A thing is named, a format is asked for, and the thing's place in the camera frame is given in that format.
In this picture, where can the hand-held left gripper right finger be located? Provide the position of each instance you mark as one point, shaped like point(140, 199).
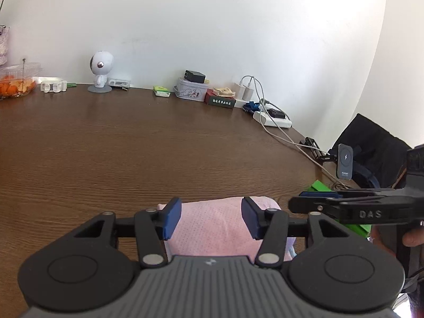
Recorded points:
point(249, 219)

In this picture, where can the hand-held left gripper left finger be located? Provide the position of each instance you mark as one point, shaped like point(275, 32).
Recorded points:
point(172, 219)

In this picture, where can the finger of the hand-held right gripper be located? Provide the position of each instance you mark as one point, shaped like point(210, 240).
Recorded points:
point(309, 205)
point(319, 194)

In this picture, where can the pastel mesh garment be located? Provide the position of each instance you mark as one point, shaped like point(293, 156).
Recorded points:
point(215, 232)

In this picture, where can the person's right hand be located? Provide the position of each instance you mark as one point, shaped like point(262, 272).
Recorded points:
point(413, 237)

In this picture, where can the green plastic object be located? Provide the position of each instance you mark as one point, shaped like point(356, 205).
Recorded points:
point(359, 230)

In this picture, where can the black clamp stand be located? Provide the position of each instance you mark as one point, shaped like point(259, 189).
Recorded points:
point(316, 150)

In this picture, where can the black bag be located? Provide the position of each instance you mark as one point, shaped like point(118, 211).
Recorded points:
point(377, 145)

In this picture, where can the white power strip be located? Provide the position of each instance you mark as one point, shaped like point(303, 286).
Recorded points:
point(273, 121)

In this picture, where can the black plug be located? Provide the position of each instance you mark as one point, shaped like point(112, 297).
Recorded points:
point(276, 113)

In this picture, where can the red and green box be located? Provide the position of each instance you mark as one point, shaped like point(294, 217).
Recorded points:
point(220, 101)

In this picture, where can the white charger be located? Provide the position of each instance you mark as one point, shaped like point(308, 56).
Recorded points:
point(244, 92)

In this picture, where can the green tissue pack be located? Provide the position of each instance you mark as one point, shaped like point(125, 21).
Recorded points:
point(162, 91)

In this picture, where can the printed tin box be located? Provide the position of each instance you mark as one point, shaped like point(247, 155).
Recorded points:
point(190, 91)

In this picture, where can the yellowish paper packets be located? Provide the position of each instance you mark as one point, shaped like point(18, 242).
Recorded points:
point(223, 92)

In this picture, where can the black power adapter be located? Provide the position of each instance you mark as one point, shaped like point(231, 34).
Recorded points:
point(195, 76)

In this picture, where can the clear plastic case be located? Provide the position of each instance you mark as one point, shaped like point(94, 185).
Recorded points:
point(119, 82)

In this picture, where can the white robot figure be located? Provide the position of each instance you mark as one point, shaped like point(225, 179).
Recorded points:
point(101, 69)

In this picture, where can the white plastic clip holder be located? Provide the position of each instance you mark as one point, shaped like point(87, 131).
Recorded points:
point(53, 86)

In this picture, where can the clear container with orange food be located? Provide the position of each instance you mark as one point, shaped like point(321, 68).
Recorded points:
point(18, 82)

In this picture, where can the glass vase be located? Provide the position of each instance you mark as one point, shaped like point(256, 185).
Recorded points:
point(3, 44)

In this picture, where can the magnetic phone charger mount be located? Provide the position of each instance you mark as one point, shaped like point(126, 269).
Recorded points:
point(345, 162)

